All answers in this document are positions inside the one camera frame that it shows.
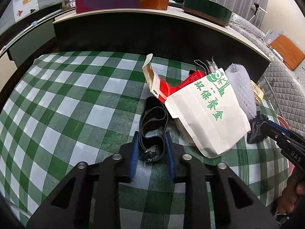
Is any grey quilted sofa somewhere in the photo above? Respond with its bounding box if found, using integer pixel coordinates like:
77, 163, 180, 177
229, 13, 304, 136

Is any white power strip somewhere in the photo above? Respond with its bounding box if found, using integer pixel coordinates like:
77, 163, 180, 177
272, 49, 283, 62

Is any orange cushion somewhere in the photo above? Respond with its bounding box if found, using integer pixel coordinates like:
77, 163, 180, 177
268, 34, 304, 70

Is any clear plastic wrapper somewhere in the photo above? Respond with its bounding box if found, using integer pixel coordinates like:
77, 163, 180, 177
194, 58, 218, 75

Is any dark tv cabinet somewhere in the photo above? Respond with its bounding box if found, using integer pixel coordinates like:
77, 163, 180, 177
0, 7, 65, 70

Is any green checkered tablecloth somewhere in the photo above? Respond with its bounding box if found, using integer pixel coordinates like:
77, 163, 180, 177
1, 52, 288, 228

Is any yellow tissue pack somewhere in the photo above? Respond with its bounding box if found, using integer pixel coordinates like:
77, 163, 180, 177
250, 80, 264, 105

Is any black crumpled wrapper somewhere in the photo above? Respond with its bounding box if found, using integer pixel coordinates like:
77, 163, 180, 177
247, 111, 268, 144

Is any dark green round box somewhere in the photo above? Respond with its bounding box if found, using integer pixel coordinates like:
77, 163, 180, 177
182, 0, 232, 27

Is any white coffee table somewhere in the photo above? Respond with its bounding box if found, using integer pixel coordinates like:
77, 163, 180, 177
53, 7, 271, 81

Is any right hand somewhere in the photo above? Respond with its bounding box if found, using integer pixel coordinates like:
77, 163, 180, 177
277, 167, 304, 214

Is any red white cardboard box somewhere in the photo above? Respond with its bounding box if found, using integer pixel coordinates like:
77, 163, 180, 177
142, 54, 205, 103

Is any white paper bag green print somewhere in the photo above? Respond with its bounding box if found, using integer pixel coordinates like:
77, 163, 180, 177
165, 68, 250, 158

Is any black strap loop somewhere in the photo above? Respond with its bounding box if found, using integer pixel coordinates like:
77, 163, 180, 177
138, 96, 170, 163

